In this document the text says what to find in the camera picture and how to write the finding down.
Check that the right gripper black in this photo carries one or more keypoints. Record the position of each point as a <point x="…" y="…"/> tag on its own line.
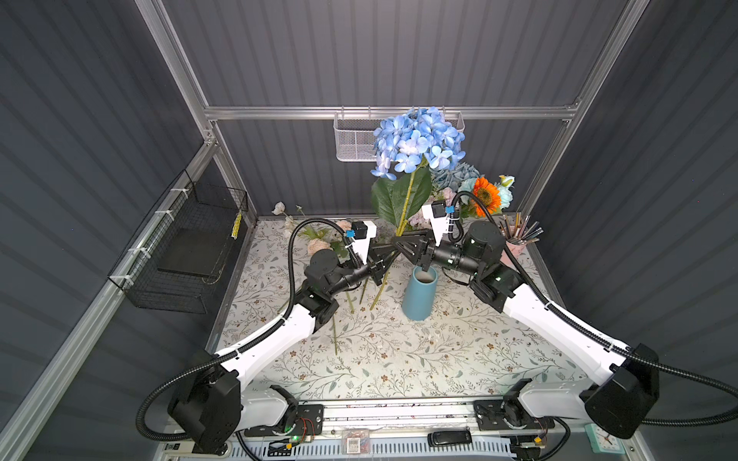
<point x="428" y="251"/>

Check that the blue hydrangea flower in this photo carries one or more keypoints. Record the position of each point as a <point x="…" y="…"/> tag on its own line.
<point x="404" y="185"/>

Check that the black wire basket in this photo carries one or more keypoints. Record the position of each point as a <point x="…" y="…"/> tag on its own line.
<point x="186" y="250"/>

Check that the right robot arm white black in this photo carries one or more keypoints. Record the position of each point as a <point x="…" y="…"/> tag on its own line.
<point x="623" y="382"/>

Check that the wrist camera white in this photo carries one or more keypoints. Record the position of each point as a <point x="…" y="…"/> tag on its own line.
<point x="441" y="218"/>
<point x="359" y="236"/>

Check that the orange gerbera flower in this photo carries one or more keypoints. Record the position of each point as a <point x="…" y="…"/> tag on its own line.
<point x="490" y="201"/>

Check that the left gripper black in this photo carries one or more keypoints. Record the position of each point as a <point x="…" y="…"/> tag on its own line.
<point x="375" y="265"/>

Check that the white wire mesh basket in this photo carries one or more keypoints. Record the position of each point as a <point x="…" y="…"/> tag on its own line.
<point x="354" y="138"/>

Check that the white power strip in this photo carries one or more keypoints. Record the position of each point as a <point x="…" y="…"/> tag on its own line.
<point x="191" y="449"/>

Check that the teal ceramic vase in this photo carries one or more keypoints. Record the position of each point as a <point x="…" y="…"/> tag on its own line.
<point x="418" y="301"/>

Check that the black remote device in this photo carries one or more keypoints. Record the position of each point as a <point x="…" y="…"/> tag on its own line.
<point x="449" y="437"/>

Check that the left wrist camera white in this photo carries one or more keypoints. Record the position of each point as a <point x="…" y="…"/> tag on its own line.
<point x="359" y="236"/>

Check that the peach rose stem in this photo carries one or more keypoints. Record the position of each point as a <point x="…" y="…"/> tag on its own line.
<point x="335" y="243"/>

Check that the pink pencil cup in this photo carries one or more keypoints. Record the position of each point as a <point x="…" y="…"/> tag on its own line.
<point x="516" y="250"/>

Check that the dusty blue rose bunch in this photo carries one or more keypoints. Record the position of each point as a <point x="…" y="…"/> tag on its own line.
<point x="454" y="178"/>

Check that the cream white rose stem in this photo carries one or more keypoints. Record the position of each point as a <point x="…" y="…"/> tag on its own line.
<point x="288" y="222"/>

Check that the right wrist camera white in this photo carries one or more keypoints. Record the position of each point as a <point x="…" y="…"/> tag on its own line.
<point x="441" y="218"/>

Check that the pale aqua peony stem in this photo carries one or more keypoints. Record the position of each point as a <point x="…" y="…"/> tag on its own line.
<point x="504" y="185"/>

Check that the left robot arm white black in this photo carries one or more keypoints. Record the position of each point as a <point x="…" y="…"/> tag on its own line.
<point x="210" y="401"/>

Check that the teal small clock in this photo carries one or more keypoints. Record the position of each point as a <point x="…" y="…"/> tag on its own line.
<point x="602" y="442"/>

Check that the floral patterned table mat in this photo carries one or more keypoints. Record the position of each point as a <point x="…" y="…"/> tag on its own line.
<point x="465" y="348"/>

